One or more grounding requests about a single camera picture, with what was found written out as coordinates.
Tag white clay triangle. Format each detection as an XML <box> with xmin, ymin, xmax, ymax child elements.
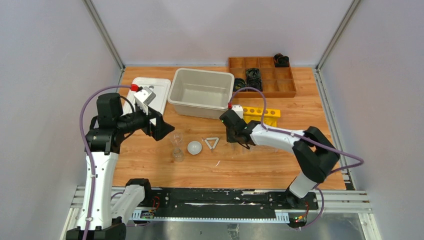
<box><xmin>202</xmin><ymin>137</ymin><xmax>220</xmax><ymax>152</ymax></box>

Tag black strap coil in tray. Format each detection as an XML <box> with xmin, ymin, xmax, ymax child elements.
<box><xmin>245</xmin><ymin>67</ymin><xmax>264</xmax><ymax>92</ymax></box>

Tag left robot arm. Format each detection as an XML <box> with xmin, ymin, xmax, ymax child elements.
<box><xmin>65</xmin><ymin>89</ymin><xmax>175</xmax><ymax>240</ymax></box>

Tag white evaporating dish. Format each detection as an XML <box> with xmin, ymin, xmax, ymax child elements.
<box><xmin>187</xmin><ymin>141</ymin><xmax>203</xmax><ymax>156</ymax></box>

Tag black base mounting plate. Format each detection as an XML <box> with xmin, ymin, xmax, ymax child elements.
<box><xmin>139</xmin><ymin>187</ymin><xmax>319</xmax><ymax>220</ymax></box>

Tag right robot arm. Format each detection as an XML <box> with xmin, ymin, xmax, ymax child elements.
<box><xmin>219</xmin><ymin>109</ymin><xmax>340</xmax><ymax>209</ymax></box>

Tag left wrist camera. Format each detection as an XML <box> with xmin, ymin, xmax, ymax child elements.
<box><xmin>133</xmin><ymin>87</ymin><xmax>156</xmax><ymax>115</ymax></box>

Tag clear plastic tube rack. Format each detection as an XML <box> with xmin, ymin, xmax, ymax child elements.
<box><xmin>250</xmin><ymin>145</ymin><xmax>278</xmax><ymax>153</ymax></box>

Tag beige plastic bin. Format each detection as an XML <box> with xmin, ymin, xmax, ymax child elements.
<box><xmin>167</xmin><ymin>68</ymin><xmax>235</xmax><ymax>119</ymax></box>

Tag wooden compartment tray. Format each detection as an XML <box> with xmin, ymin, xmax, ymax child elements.
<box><xmin>228</xmin><ymin>56</ymin><xmax>297</xmax><ymax>98</ymax></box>

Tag small glass flask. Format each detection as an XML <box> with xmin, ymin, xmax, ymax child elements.
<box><xmin>172</xmin><ymin>147</ymin><xmax>184</xmax><ymax>162</ymax></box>

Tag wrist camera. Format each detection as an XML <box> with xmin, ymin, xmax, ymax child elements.
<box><xmin>231</xmin><ymin>104</ymin><xmax>244</xmax><ymax>119</ymax></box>
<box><xmin>133</xmin><ymin>87</ymin><xmax>156</xmax><ymax>115</ymax></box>

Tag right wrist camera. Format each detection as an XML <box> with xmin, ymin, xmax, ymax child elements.
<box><xmin>231</xmin><ymin>104</ymin><xmax>244</xmax><ymax>119</ymax></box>

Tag black strap coil corner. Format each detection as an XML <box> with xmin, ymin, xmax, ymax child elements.
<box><xmin>273</xmin><ymin>53</ymin><xmax>290</xmax><ymax>68</ymax></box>

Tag yellow test tube rack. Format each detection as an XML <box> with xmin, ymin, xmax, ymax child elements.
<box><xmin>242</xmin><ymin>106</ymin><xmax>281</xmax><ymax>127</ymax></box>

